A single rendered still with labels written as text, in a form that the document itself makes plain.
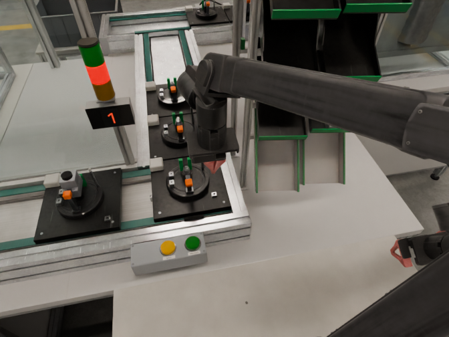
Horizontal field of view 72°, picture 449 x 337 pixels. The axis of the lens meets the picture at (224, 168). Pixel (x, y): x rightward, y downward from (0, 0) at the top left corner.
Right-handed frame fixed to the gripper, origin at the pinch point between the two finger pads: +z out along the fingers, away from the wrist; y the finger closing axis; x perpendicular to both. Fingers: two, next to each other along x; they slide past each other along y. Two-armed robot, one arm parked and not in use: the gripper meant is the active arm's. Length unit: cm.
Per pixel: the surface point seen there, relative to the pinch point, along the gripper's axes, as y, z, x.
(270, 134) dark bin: -18.1, 4.6, -13.5
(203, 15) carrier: -18, 30, -148
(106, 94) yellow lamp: 24.1, -2.7, -28.6
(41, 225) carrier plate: 50, 28, -11
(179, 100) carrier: 4, 28, -63
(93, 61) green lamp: 24.7, -12.3, -28.8
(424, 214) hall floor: -150, 124, -39
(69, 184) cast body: 39.1, 17.6, -16.2
